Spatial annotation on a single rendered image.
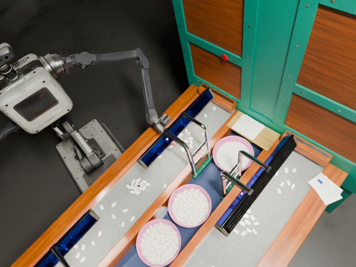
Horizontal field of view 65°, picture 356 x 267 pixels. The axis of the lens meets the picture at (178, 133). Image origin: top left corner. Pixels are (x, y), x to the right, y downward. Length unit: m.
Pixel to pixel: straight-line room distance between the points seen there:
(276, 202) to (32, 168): 2.50
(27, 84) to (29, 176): 1.76
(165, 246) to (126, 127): 1.65
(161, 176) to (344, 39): 1.27
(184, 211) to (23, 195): 1.93
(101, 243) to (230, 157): 0.97
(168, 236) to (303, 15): 1.34
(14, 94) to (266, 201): 1.53
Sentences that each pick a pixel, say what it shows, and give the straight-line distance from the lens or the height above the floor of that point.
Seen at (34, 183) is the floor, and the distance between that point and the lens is 3.27.
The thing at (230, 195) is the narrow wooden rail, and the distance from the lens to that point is 1.77.
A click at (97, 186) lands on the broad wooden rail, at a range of 1.99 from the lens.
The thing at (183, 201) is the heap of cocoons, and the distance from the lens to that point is 1.82.
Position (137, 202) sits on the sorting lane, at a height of 0.74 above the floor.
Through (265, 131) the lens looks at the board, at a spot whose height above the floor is 0.78.
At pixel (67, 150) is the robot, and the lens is 2.62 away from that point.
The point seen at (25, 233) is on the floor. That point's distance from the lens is 3.12.
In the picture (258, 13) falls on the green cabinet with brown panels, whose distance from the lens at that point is 1.42.
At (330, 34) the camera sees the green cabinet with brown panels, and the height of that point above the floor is 1.61.
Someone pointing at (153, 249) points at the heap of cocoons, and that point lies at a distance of 1.78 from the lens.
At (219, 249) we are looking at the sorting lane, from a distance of 1.73.
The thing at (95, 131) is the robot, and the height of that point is 0.47.
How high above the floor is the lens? 2.45
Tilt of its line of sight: 58 degrees down
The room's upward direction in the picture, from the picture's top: 18 degrees counter-clockwise
